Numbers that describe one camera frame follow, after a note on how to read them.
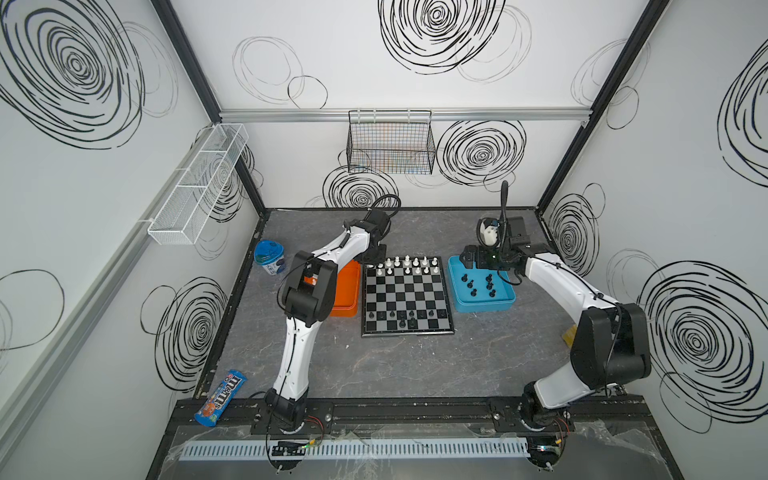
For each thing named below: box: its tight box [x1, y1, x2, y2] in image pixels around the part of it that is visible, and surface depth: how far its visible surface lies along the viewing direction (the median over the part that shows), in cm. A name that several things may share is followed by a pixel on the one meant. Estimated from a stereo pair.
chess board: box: [361, 256, 455, 338], surface depth 95 cm
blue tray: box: [448, 255, 517, 313], surface depth 98 cm
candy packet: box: [194, 369, 248, 427], surface depth 77 cm
